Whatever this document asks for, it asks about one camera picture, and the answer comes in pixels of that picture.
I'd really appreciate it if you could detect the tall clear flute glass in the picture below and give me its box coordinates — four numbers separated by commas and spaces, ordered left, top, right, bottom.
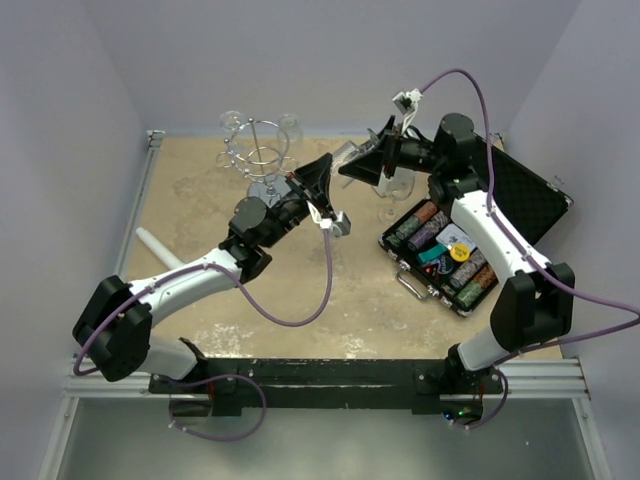
277, 113, 304, 159

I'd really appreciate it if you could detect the ribbed clear glass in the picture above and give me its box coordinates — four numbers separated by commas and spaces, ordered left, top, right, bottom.
331, 140, 373, 175

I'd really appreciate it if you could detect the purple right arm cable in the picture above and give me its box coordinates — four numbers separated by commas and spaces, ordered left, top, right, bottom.
418, 68, 640, 430

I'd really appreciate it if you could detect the chrome wine glass rack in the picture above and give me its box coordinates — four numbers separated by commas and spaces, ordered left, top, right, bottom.
226, 114, 298, 205

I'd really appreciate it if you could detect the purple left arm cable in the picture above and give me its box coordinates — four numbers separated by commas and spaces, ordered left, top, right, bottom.
72, 229, 333, 440

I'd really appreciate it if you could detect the white card deck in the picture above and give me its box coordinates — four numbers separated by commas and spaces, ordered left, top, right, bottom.
436, 223, 474, 248

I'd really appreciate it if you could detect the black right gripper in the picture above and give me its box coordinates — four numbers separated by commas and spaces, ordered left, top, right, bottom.
340, 117, 445, 188

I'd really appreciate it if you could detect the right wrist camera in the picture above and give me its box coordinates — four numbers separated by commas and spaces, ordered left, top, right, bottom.
392, 88, 422, 115

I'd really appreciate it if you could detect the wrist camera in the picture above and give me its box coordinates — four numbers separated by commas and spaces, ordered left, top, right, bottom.
329, 211, 351, 238
392, 88, 422, 115

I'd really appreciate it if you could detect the white grey microphone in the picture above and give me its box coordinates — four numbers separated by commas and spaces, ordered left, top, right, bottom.
136, 227, 184, 270

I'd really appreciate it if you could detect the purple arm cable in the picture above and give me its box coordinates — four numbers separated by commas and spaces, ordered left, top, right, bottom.
418, 68, 640, 430
72, 229, 333, 440

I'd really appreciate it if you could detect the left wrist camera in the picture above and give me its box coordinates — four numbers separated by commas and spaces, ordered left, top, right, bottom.
329, 211, 351, 238

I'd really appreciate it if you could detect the black poker chip case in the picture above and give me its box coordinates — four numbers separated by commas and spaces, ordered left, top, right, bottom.
379, 150, 571, 316

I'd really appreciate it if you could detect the clear glass on rack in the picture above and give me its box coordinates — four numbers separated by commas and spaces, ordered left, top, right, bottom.
216, 110, 247, 168

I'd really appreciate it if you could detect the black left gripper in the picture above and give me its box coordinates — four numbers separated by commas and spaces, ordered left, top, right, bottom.
260, 152, 332, 248

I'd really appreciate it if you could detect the red white chip stack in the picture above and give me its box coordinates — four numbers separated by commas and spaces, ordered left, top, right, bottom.
413, 201, 438, 225

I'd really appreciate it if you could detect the yellow dealer button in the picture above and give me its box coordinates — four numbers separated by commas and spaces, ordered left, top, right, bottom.
449, 243, 472, 263

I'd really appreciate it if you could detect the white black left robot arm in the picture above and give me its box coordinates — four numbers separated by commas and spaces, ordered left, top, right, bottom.
72, 154, 339, 392

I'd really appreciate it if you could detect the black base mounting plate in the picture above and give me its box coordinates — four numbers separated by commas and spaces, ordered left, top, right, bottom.
149, 358, 503, 419

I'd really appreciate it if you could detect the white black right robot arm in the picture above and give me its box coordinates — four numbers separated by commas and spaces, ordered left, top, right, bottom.
338, 113, 575, 393

